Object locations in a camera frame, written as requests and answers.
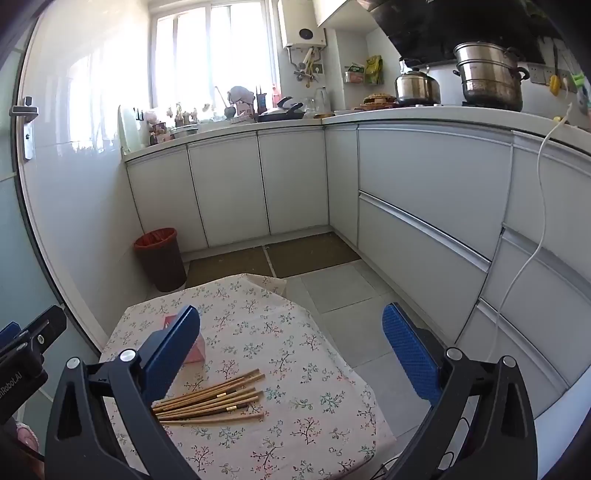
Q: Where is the white cabinet drawer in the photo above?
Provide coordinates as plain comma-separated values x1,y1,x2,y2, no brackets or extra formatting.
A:
358,193,492,330
358,124,514,273

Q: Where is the yellow hanging tool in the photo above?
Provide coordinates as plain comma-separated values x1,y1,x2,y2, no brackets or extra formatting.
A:
549,44,561,96

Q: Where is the white power cable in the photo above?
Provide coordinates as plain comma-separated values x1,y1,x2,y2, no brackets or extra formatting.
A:
489,104,575,365

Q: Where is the white water heater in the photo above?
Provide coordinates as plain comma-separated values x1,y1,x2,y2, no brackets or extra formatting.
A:
278,0,328,49

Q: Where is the frosted glass sliding door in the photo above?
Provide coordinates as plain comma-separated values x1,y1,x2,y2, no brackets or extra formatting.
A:
0,41,100,444

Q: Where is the narrow white cabinet door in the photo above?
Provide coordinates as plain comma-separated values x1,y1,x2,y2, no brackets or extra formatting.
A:
325,124,361,247

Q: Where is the steel kettle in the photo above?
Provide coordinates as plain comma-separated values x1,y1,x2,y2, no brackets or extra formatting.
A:
394,59,441,106

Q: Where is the yellow green packet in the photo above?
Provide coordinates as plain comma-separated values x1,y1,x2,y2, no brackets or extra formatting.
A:
366,55,385,85

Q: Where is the brown trash bin red liner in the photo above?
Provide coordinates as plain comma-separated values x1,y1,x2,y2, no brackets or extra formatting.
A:
134,227,188,292

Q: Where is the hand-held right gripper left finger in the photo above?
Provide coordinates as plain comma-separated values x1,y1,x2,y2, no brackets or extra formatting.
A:
45,305,201,480

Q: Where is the black range hood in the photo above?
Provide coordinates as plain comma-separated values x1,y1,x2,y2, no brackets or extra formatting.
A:
369,0,561,65

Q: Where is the white kitchen countertop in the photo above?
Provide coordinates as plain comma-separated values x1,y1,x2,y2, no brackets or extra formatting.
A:
122,104,591,162

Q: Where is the white cutting board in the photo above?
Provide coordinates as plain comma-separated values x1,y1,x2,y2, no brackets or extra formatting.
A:
117,105,146,155

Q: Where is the woven bamboo basket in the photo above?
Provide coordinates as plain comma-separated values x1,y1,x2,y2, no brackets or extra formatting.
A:
362,93,398,110

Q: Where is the brown floor mat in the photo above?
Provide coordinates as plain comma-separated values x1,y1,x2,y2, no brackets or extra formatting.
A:
185,247,278,289
265,232,361,279

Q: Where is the steel steamer pot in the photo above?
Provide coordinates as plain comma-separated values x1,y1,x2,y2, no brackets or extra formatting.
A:
452,41,531,112

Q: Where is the kitchen window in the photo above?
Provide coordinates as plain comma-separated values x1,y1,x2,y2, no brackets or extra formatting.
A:
150,0,280,110

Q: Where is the metal door handle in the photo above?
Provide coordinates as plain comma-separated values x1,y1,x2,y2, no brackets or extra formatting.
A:
11,96,35,161

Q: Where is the floral tablecloth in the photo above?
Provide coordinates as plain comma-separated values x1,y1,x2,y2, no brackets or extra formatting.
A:
99,273,393,480

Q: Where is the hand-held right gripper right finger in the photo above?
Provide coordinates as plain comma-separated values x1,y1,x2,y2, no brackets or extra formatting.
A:
381,302,539,480

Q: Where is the pink utensil holder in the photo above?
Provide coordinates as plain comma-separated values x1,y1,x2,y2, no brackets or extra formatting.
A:
159,313,206,365

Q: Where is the pile of wooden chopsticks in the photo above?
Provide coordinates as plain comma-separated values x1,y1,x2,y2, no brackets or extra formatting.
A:
151,368,266,425

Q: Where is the cluster of small jars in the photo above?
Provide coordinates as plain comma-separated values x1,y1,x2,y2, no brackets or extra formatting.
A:
148,104,213,144

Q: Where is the black frying pan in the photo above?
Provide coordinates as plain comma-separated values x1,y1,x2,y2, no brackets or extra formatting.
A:
256,97,308,123

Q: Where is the white wall cabinet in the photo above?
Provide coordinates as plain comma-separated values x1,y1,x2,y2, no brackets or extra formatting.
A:
316,0,370,31

